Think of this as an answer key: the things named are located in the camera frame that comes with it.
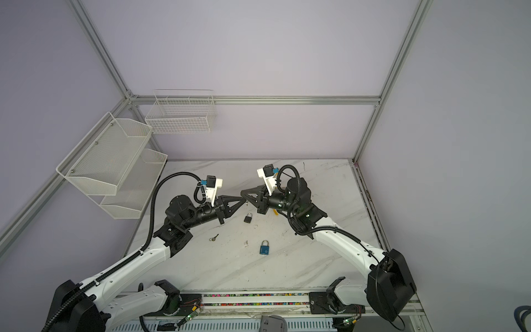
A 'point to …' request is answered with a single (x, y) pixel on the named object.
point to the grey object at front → (274, 323)
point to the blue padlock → (264, 249)
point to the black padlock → (248, 218)
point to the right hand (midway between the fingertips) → (240, 196)
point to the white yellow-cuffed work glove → (275, 211)
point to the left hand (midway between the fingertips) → (245, 201)
